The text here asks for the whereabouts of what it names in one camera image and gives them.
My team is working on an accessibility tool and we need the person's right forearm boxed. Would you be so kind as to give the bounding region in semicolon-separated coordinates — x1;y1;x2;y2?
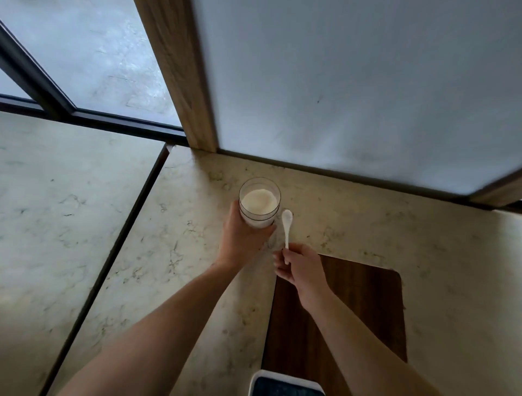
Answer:
297;286;443;396

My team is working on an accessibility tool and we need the white-rimmed dark tray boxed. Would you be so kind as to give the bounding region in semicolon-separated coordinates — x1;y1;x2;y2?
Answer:
248;370;326;396

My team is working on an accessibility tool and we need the dark wooden cutting board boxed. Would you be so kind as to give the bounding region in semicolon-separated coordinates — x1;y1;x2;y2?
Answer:
261;254;408;396

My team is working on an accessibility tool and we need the white plastic spoon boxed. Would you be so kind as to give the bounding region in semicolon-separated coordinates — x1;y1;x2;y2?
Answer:
281;209;293;266

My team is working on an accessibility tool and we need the person's right hand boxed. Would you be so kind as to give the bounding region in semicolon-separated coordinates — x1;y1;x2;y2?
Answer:
273;243;329;302

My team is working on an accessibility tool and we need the person's left hand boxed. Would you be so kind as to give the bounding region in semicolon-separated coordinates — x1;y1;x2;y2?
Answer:
217;201;277;271

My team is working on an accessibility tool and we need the white powder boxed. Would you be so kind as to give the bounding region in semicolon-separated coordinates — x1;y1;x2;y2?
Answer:
241;189;279;216

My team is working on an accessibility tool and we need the person's left forearm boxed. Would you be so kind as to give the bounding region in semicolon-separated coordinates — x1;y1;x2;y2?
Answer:
59;261;242;396

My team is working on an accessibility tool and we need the black window frame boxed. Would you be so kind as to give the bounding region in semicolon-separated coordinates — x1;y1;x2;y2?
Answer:
0;20;189;147

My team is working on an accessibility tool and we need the clear glass jar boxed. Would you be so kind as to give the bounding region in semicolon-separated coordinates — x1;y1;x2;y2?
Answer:
238;177;282;229

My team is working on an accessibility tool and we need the wooden frame post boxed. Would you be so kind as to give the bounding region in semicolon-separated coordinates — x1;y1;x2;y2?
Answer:
134;0;218;153

